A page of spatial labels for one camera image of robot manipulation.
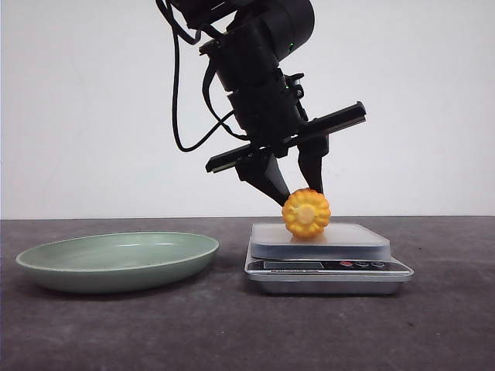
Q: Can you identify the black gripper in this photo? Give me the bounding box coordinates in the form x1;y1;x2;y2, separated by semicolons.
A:
206;69;367;206

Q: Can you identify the yellow toy corn cob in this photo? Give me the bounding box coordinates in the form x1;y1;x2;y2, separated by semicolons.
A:
282;188;331;240

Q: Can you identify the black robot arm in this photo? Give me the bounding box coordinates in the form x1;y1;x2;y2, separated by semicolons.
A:
158;1;366;204

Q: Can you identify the silver digital kitchen scale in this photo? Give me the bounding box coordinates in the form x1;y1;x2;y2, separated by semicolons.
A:
244;223;414;295

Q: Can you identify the green oval plate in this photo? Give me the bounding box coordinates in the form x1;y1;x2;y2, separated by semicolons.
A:
15;231;220;294

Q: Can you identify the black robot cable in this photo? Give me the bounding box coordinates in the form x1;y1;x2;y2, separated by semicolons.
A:
155;0;248;153

